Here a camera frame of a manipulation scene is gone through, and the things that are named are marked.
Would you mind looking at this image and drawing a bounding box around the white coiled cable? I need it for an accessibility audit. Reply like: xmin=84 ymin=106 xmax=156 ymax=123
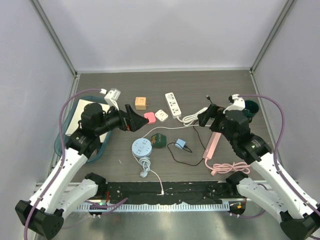
xmin=176 ymin=107 xmax=210 ymax=127

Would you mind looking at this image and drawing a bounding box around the round blue power socket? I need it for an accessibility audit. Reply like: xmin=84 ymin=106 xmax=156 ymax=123
xmin=131 ymin=138 xmax=152 ymax=178

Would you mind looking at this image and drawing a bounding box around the pink power strip with cable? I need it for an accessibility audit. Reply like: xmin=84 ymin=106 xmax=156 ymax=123
xmin=202 ymin=132 xmax=251 ymax=176

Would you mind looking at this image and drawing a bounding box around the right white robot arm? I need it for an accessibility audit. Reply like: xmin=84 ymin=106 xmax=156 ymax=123
xmin=197 ymin=104 xmax=320 ymax=240

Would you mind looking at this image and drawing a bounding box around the white power strip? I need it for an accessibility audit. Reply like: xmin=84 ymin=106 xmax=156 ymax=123
xmin=164 ymin=92 xmax=182 ymax=119

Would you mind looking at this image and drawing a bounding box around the blue plug adapter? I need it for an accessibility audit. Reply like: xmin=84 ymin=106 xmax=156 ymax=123
xmin=174 ymin=138 xmax=186 ymax=150

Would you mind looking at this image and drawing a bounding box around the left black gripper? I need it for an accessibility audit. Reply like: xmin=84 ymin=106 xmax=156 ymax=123
xmin=95 ymin=102 xmax=149 ymax=136

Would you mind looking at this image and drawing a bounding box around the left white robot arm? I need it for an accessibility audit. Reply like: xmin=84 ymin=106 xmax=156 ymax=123
xmin=15 ymin=102 xmax=149 ymax=240

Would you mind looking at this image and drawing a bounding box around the white square plug adapter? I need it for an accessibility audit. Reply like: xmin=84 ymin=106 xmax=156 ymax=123
xmin=154 ymin=109 xmax=169 ymax=122

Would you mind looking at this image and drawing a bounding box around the pink square plug adapter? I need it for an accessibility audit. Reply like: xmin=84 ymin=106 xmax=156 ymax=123
xmin=144 ymin=112 xmax=157 ymax=124

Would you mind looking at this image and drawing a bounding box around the teal plastic bin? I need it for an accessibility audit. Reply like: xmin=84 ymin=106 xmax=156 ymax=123
xmin=54 ymin=95 xmax=113 ymax=164

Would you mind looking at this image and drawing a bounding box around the thin black cable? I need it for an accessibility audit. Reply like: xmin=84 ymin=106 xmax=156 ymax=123
xmin=166 ymin=94 xmax=213 ymax=167

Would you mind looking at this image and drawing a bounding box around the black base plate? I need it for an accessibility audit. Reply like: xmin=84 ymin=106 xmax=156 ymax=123
xmin=90 ymin=181 xmax=243 ymax=205

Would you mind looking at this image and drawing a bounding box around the dark green cube socket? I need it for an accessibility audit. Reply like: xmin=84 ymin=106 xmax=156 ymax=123
xmin=150 ymin=133 xmax=167 ymax=149

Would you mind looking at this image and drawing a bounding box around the dark green mug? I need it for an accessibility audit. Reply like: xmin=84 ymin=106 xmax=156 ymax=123
xmin=242 ymin=100 xmax=260 ymax=120

